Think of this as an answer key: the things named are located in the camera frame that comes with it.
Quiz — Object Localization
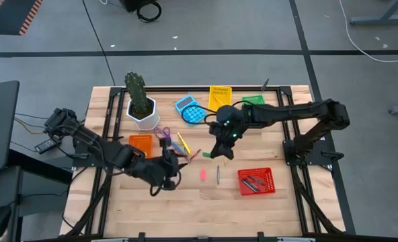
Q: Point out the yellow crayon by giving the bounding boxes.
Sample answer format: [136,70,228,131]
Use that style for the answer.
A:
[176,131,192,155]

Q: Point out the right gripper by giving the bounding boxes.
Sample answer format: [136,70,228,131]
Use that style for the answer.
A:
[208,106,250,161]

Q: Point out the white plant pot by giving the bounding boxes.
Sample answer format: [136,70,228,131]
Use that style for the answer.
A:
[126,96,161,131]

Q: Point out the black coiled cable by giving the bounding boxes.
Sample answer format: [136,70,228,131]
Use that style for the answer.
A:
[136,1,162,24]

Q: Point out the purple handled scissors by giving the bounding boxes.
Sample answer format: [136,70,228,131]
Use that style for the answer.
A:
[153,126,190,164]

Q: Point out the green plastic bin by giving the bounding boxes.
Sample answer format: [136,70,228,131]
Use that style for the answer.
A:
[241,95,266,106]

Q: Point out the yellow plastic bin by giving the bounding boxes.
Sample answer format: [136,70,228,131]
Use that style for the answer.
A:
[208,85,233,112]

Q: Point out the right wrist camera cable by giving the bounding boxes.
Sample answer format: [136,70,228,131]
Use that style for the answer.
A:
[181,99,253,126]

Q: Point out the black cable bundle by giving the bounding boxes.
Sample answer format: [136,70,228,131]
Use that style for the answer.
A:
[292,164,341,235]
[66,174,114,236]

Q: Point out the dark grey crayon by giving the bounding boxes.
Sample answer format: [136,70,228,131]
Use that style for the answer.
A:
[247,175,266,187]

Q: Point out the black box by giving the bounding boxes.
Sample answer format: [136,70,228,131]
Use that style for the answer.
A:
[120,0,156,13]

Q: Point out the red plastic bin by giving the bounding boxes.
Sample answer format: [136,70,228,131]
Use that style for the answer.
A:
[237,167,276,196]

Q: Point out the blue calculator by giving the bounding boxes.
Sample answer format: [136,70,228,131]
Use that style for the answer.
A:
[173,94,207,124]

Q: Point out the black power adapter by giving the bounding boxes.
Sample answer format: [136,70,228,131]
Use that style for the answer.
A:
[34,138,57,155]

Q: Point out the green cactus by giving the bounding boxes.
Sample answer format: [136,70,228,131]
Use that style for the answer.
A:
[124,71,152,118]

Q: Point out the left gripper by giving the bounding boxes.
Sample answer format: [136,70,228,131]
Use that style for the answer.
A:
[131,137,190,191]

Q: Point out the orange plastic bin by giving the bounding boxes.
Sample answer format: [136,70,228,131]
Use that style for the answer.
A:
[128,134,153,159]

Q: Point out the grey desk panel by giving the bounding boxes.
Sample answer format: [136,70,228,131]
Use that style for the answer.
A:
[0,80,20,174]

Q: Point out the yellow cable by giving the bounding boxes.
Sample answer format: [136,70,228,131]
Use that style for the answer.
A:
[13,117,46,135]

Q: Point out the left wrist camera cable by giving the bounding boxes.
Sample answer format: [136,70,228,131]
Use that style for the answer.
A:
[149,169,182,198]

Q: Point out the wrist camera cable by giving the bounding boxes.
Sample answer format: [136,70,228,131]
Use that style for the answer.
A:
[181,99,253,126]
[149,169,182,198]

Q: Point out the white floor cable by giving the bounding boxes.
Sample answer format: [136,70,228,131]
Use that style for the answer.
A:
[338,0,398,65]

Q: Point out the black floor cable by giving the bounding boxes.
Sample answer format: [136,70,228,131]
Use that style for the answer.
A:
[82,0,116,87]

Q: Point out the orange striped black mat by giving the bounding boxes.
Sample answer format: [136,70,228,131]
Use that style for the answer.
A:
[0,0,44,36]

